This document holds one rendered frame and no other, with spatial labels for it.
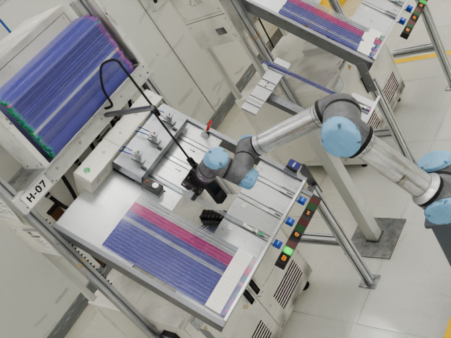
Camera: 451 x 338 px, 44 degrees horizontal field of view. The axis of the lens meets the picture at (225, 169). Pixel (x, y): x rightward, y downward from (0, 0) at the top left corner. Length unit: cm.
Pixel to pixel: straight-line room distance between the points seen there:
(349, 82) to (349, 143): 153
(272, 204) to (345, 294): 77
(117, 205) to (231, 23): 127
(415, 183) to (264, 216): 62
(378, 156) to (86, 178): 104
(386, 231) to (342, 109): 132
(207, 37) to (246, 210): 128
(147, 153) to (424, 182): 102
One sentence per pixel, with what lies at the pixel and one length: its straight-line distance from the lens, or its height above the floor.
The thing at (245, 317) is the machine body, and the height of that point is 32.
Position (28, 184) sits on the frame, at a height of 139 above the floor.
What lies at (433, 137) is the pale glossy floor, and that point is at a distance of 336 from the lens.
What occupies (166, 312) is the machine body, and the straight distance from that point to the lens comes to 235.
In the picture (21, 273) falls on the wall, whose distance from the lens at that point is 370.
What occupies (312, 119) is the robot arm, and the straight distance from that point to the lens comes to 183.
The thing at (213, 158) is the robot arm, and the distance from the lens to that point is 183.
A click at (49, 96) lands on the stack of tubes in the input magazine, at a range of 206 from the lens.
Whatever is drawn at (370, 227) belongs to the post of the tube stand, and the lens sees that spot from 284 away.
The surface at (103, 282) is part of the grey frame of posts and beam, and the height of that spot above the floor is 89.
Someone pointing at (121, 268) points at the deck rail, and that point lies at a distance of 204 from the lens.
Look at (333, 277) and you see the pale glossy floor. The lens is 288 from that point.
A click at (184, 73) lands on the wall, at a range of 448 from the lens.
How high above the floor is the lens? 203
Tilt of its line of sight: 30 degrees down
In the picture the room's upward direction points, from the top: 36 degrees counter-clockwise
